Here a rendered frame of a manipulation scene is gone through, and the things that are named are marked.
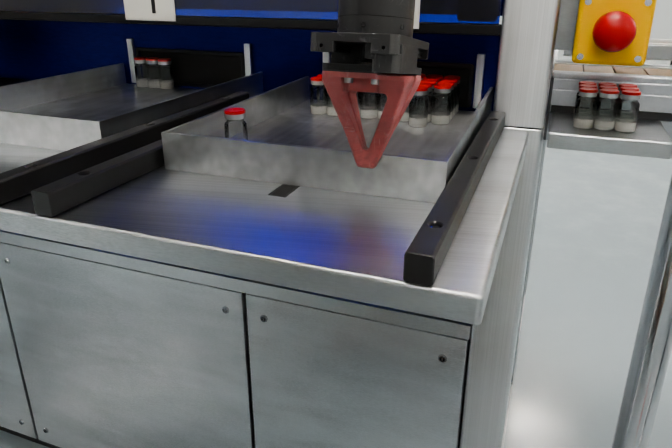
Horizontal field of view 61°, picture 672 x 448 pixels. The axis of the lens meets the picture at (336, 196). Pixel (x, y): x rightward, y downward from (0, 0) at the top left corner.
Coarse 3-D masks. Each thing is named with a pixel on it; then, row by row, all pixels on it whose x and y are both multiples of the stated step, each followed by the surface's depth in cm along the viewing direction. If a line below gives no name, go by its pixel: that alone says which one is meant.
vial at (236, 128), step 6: (228, 120) 55; (234, 120) 55; (240, 120) 55; (228, 126) 55; (234, 126) 55; (240, 126) 55; (246, 126) 55; (228, 132) 55; (234, 132) 55; (240, 132) 55; (246, 132) 56; (234, 138) 55; (240, 138) 55; (246, 138) 56
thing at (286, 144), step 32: (256, 96) 68; (288, 96) 76; (192, 128) 56; (256, 128) 67; (288, 128) 67; (320, 128) 67; (416, 128) 67; (448, 128) 67; (192, 160) 52; (224, 160) 51; (256, 160) 50; (288, 160) 49; (320, 160) 48; (352, 160) 46; (384, 160) 46; (416, 160) 45; (448, 160) 44; (352, 192) 47; (384, 192) 46; (416, 192) 46
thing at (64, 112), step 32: (0, 96) 74; (32, 96) 79; (64, 96) 84; (96, 96) 85; (128, 96) 85; (160, 96) 85; (192, 96) 70; (0, 128) 61; (32, 128) 60; (64, 128) 58; (96, 128) 56; (128, 128) 60
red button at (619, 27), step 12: (612, 12) 57; (624, 12) 57; (600, 24) 58; (612, 24) 57; (624, 24) 57; (600, 36) 58; (612, 36) 57; (624, 36) 57; (600, 48) 59; (612, 48) 58; (624, 48) 58
